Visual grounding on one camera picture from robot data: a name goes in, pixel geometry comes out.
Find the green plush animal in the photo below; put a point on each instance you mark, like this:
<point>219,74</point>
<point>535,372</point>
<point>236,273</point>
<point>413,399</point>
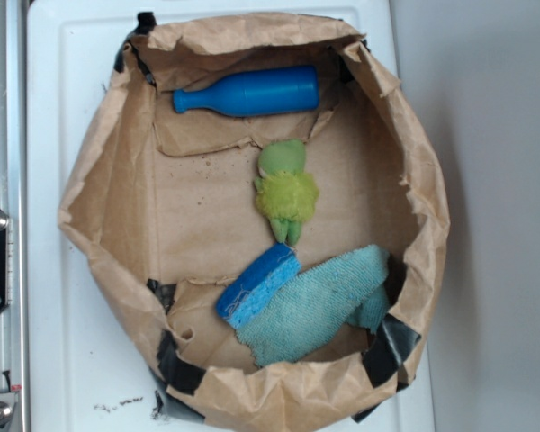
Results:
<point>286,194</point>

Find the blue sponge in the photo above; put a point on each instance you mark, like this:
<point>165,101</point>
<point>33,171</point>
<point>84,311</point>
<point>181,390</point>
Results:
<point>250,293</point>

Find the teal terry cloth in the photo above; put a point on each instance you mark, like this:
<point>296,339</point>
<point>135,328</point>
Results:
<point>309,310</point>

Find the brown paper bag bin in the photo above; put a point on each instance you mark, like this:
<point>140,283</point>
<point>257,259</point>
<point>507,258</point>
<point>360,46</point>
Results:
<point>162,205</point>

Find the blue plastic bottle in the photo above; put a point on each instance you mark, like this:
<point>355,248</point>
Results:
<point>255,93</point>

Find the aluminium frame rail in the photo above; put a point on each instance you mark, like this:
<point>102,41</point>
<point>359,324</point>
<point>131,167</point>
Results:
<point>14,345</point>

